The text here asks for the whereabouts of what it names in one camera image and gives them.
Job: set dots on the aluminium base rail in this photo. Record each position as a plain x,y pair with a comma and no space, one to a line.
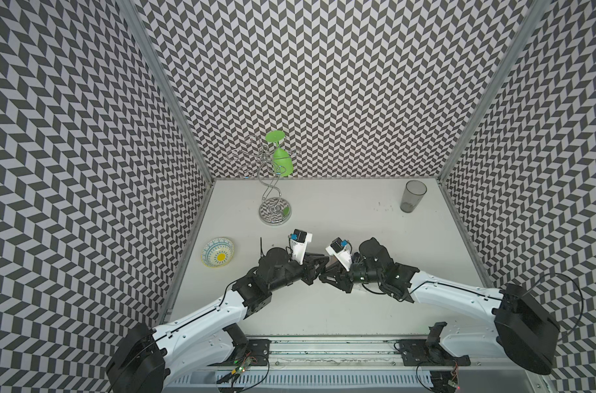
357,364

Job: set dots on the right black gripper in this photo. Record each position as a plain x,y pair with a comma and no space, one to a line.
339,284

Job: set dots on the green plastic goblet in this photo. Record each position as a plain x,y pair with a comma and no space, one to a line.
281,159

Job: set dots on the black mounting plate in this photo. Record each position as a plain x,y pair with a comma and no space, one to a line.
248,351
429,351

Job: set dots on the metal wire cup stand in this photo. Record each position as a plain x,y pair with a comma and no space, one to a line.
274,209

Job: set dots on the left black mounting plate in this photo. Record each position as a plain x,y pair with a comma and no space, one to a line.
248,351

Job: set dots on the grey glass tumbler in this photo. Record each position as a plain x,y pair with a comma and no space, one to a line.
414,191

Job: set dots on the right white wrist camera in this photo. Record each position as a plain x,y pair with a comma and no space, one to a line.
341,250

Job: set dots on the yellow blue patterned bowl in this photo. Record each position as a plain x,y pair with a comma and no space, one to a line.
218,252

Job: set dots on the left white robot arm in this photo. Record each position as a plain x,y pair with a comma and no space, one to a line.
147,359

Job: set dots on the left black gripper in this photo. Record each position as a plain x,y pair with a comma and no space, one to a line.
308,267

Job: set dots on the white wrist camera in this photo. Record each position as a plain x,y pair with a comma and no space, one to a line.
341,250
299,241

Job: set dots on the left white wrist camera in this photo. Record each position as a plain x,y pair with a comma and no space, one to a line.
299,241

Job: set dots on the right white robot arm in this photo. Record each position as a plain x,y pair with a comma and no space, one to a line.
510,322

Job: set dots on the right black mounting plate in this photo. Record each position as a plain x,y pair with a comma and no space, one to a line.
429,351

